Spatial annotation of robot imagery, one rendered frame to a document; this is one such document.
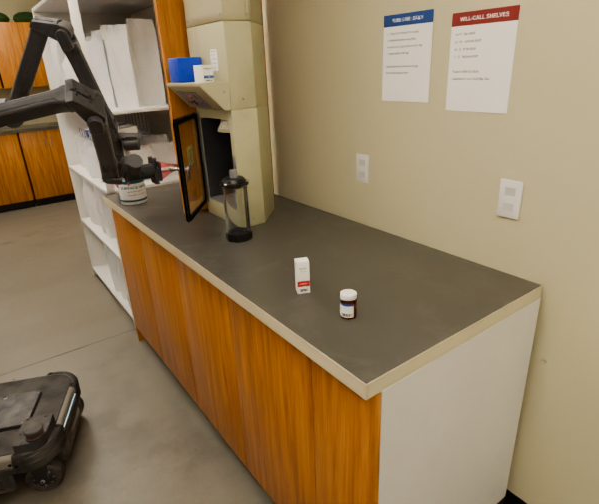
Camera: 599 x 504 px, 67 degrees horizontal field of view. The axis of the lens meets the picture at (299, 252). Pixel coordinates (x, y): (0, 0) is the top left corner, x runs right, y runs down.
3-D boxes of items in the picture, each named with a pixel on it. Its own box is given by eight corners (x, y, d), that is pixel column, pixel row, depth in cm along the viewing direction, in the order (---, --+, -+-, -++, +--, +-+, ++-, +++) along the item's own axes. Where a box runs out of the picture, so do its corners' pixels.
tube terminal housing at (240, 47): (254, 201, 226) (240, 28, 197) (292, 215, 202) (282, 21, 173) (208, 211, 213) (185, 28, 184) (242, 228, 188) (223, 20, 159)
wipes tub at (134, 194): (143, 196, 243) (138, 168, 237) (151, 201, 233) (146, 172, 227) (118, 201, 236) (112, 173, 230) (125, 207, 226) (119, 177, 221)
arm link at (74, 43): (55, 23, 165) (50, 32, 157) (71, 20, 165) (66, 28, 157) (107, 131, 194) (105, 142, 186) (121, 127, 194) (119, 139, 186)
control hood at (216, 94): (195, 106, 195) (192, 81, 191) (231, 110, 171) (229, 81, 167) (169, 108, 189) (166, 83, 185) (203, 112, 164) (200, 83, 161)
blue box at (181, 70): (193, 81, 189) (190, 57, 185) (204, 81, 181) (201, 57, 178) (170, 82, 183) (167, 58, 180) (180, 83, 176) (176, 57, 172)
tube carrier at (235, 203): (248, 229, 184) (244, 176, 176) (256, 237, 175) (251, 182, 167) (222, 233, 181) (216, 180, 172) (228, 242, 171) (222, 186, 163)
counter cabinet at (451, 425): (232, 306, 322) (219, 180, 288) (501, 515, 167) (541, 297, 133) (138, 340, 286) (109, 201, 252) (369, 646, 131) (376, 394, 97)
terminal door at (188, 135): (206, 202, 210) (195, 111, 194) (188, 223, 181) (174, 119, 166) (205, 202, 210) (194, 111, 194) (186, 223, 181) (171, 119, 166)
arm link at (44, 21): (35, 3, 160) (29, 10, 152) (76, 25, 166) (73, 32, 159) (3, 111, 179) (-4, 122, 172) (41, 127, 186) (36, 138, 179)
